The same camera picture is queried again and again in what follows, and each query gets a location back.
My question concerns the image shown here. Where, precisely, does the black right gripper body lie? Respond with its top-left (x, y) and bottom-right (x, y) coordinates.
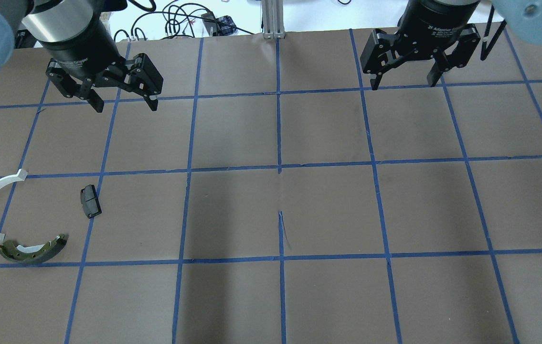
top-left (397, 0), bottom-right (479, 60)

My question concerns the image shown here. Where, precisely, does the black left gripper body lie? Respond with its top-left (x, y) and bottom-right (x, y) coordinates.
top-left (41, 19), bottom-right (126, 87)

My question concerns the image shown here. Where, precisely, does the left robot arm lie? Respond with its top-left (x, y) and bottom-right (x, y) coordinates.
top-left (0, 0), bottom-right (163, 113)

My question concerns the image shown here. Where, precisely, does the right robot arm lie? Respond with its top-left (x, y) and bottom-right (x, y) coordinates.
top-left (360, 0), bottom-right (542, 91)

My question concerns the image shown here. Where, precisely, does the black brake pad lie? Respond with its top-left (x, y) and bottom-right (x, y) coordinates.
top-left (79, 184), bottom-right (102, 218)

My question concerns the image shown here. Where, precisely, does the olive green brake shoe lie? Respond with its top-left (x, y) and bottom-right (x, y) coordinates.
top-left (0, 234), bottom-right (68, 266)

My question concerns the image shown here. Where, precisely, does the black cable bundle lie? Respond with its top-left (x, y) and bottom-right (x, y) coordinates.
top-left (113, 0), bottom-right (257, 43)

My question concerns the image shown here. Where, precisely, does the aluminium frame post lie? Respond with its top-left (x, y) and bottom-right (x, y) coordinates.
top-left (260, 0), bottom-right (286, 39)

